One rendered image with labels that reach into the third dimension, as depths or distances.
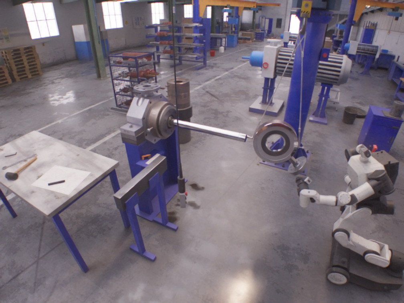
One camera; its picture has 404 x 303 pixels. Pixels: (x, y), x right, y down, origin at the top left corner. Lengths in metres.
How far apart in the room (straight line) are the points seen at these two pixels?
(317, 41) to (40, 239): 3.95
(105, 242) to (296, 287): 1.94
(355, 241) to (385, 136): 2.59
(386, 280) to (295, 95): 2.30
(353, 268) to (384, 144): 2.71
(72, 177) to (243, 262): 1.76
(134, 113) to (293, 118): 2.16
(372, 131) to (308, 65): 1.92
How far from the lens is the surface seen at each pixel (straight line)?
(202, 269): 2.33
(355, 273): 2.48
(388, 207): 2.16
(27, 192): 2.20
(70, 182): 2.09
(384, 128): 4.57
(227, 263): 2.37
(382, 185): 1.77
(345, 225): 2.28
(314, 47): 3.16
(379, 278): 2.58
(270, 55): 5.24
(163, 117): 2.16
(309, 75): 3.21
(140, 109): 2.21
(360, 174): 1.86
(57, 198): 1.97
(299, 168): 2.03
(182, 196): 1.49
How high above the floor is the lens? 2.03
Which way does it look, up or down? 32 degrees down
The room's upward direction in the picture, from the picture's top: straight up
